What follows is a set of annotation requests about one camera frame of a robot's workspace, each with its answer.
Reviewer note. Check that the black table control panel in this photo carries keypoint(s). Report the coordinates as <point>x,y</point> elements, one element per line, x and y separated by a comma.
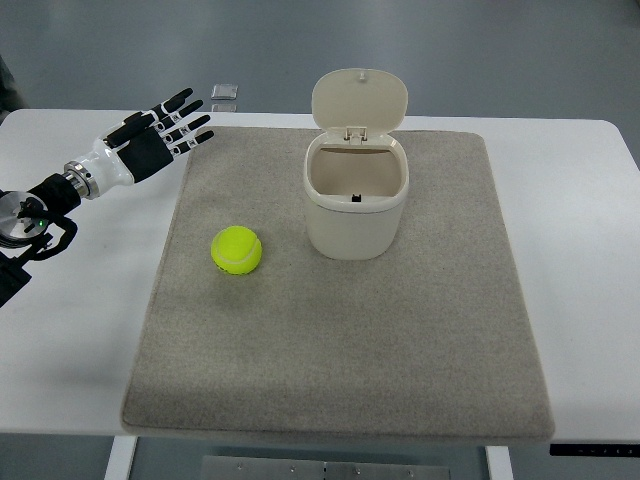
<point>595,450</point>

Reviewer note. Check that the clear floor plate lower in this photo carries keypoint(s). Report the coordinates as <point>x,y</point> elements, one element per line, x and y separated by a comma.
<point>227,108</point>

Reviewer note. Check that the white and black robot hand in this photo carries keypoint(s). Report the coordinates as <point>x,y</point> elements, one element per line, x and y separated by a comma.
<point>140,146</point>

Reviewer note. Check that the white table leg left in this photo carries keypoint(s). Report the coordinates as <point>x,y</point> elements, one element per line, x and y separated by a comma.
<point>121,457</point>

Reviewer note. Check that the grey fabric mat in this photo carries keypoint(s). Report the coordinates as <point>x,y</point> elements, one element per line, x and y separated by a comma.
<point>429,341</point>

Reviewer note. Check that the beige lidded plastic bin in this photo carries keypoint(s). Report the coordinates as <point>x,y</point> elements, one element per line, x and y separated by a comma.
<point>356,175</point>

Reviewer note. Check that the yellow tennis ball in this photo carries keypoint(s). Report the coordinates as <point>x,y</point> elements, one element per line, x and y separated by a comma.
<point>236,250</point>

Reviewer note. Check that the clear floor plate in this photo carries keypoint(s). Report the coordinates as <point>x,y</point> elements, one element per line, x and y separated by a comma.
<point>226,92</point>
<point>227,108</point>

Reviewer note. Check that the white table leg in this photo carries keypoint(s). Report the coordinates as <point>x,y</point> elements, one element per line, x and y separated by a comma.
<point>121,457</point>
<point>499,463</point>

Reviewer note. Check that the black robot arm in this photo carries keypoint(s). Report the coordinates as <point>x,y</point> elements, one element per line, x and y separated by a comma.
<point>36,222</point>

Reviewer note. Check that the clear floor plate upper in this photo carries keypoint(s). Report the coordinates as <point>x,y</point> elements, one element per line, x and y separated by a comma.
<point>226,92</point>

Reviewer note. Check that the white table leg right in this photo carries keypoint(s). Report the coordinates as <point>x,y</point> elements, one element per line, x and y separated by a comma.
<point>499,463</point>

